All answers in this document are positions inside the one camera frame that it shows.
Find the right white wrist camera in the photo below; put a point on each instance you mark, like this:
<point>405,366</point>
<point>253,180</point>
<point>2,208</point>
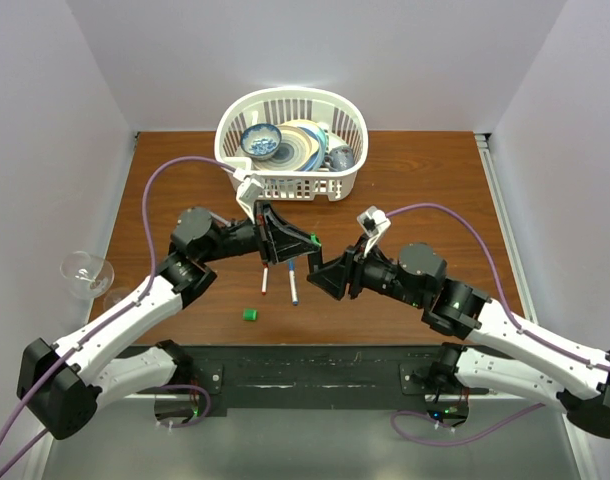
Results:
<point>375,224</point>

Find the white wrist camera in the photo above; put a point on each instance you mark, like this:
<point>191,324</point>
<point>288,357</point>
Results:
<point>375,224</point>
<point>250,187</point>

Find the purple marker pen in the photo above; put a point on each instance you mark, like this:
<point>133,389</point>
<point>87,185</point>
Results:
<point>220,218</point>

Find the white plastic dish basket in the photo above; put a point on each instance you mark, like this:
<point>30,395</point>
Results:
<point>287,106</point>

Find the black green highlighter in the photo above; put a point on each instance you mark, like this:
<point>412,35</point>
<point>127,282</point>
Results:
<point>315,259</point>

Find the beige swirl plate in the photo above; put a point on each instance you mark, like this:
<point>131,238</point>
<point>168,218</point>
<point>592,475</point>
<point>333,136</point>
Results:
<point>293,153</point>

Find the green pen cap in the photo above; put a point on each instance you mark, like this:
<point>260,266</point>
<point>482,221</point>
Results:
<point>250,315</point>

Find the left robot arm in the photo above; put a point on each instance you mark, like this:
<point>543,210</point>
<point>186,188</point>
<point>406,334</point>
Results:
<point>64,384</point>

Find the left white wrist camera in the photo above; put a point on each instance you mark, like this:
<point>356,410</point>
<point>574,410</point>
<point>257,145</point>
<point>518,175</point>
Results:
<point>250,187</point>

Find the blue white porcelain bowl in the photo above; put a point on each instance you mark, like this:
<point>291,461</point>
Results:
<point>261,141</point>

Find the grey patterned mug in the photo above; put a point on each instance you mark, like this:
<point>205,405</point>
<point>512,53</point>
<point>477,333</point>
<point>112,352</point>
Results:
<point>339,159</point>

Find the blue rimmed plate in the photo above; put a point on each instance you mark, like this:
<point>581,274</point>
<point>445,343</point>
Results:
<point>316,159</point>

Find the aluminium frame rail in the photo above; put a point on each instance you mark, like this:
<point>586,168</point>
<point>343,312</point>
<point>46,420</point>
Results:
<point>482,143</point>

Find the white blue marker pen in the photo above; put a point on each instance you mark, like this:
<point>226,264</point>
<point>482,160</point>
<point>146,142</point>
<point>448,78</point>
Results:
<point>293,288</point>

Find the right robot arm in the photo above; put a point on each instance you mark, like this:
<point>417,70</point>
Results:
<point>504,352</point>

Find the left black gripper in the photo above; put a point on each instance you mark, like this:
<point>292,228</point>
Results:
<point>290,241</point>

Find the white red marker pen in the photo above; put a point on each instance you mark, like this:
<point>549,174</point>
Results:
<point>264,284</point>

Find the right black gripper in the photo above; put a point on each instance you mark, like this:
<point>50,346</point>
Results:
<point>348,268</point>

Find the clear wine glass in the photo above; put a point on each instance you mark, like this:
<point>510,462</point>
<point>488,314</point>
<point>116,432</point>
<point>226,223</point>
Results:
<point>89,277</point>

